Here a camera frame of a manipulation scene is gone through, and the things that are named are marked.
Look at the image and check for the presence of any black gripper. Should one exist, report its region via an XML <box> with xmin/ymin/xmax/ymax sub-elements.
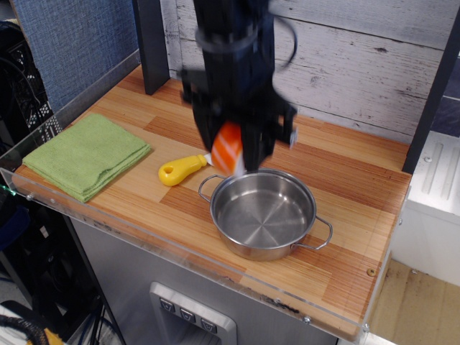
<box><xmin>180</xmin><ymin>42</ymin><xmax>297</xmax><ymax>172</ymax></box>

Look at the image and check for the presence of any dark grey post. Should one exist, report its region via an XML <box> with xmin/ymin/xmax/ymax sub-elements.
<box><xmin>132</xmin><ymin>0</ymin><xmax>170</xmax><ymax>95</ymax></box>
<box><xmin>402</xmin><ymin>11</ymin><xmax>459</xmax><ymax>174</ymax></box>

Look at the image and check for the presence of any white plastic box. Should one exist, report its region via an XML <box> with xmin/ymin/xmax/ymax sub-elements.
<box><xmin>390</xmin><ymin>132</ymin><xmax>459</xmax><ymax>285</ymax></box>

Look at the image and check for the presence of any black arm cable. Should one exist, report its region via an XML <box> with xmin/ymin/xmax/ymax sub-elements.
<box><xmin>272</xmin><ymin>10</ymin><xmax>299</xmax><ymax>73</ymax></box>

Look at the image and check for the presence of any toy knife yellow handle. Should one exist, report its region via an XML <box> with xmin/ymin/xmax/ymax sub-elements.
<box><xmin>158</xmin><ymin>153</ymin><xmax>213</xmax><ymax>186</ymax></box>

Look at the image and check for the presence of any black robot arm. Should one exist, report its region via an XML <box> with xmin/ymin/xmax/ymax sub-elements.
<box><xmin>180</xmin><ymin>1</ymin><xmax>297</xmax><ymax>171</ymax></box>

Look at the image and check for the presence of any orange white toy cake slice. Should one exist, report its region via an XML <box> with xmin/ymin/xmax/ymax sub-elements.
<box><xmin>211</xmin><ymin>121</ymin><xmax>245</xmax><ymax>176</ymax></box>

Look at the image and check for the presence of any silver dispenser button panel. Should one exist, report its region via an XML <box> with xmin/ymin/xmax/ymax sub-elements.
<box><xmin>149</xmin><ymin>282</ymin><xmax>238</xmax><ymax>344</ymax></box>

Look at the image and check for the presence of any clear acrylic guard rail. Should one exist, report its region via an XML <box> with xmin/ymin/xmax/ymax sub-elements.
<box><xmin>1</xmin><ymin>68</ymin><xmax>410</xmax><ymax>344</ymax></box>

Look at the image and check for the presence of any silver toy fridge cabinet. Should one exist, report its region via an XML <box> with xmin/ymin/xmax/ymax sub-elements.
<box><xmin>71</xmin><ymin>220</ymin><xmax>338</xmax><ymax>344</ymax></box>

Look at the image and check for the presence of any folded green cloth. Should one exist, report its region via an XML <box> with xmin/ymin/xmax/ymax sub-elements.
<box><xmin>22</xmin><ymin>114</ymin><xmax>151</xmax><ymax>203</ymax></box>

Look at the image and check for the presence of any dark grey right post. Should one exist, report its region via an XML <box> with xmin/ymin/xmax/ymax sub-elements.
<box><xmin>402</xmin><ymin>11</ymin><xmax>459</xmax><ymax>174</ymax></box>

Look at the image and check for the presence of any yellow object bottom left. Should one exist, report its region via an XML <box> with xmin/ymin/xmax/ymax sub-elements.
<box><xmin>45</xmin><ymin>328</ymin><xmax>66</xmax><ymax>345</ymax></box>

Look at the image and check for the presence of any dark grey left post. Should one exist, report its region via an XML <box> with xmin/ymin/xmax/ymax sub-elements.
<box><xmin>132</xmin><ymin>0</ymin><xmax>170</xmax><ymax>95</ymax></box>

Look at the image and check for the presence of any stainless steel pot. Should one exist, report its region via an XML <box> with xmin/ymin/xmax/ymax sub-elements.
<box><xmin>204</xmin><ymin>168</ymin><xmax>331</xmax><ymax>262</ymax></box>

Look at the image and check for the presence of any black plastic crate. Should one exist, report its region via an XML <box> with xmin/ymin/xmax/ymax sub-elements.
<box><xmin>1</xmin><ymin>21</ymin><xmax>53</xmax><ymax>143</ymax></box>

